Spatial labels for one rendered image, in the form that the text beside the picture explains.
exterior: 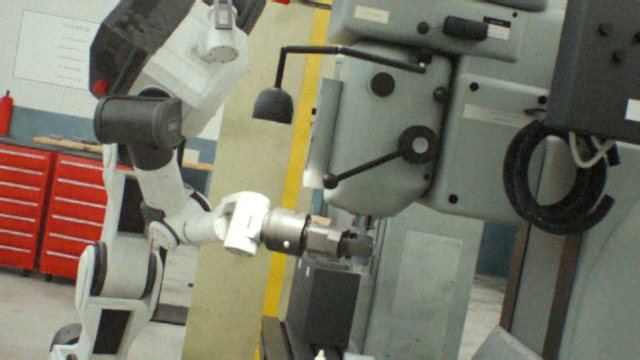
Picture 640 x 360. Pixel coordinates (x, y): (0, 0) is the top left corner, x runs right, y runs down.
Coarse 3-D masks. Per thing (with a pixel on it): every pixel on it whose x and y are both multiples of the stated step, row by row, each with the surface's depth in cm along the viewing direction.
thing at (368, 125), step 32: (352, 64) 142; (448, 64) 141; (352, 96) 141; (384, 96) 139; (416, 96) 140; (352, 128) 141; (384, 128) 140; (352, 160) 141; (352, 192) 142; (384, 192) 142; (416, 192) 143
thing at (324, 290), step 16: (304, 256) 203; (320, 256) 201; (304, 272) 198; (320, 272) 189; (336, 272) 190; (352, 272) 191; (304, 288) 195; (320, 288) 189; (336, 288) 190; (352, 288) 191; (288, 304) 209; (304, 304) 193; (320, 304) 190; (336, 304) 190; (352, 304) 191; (288, 320) 207; (304, 320) 190; (320, 320) 190; (336, 320) 191; (352, 320) 192; (304, 336) 189; (320, 336) 190; (336, 336) 191
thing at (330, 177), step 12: (408, 132) 137; (420, 132) 138; (432, 132) 138; (408, 144) 138; (420, 144) 137; (432, 144) 138; (384, 156) 137; (396, 156) 137; (408, 156) 138; (420, 156) 138; (432, 156) 138; (360, 168) 137; (324, 180) 136; (336, 180) 136
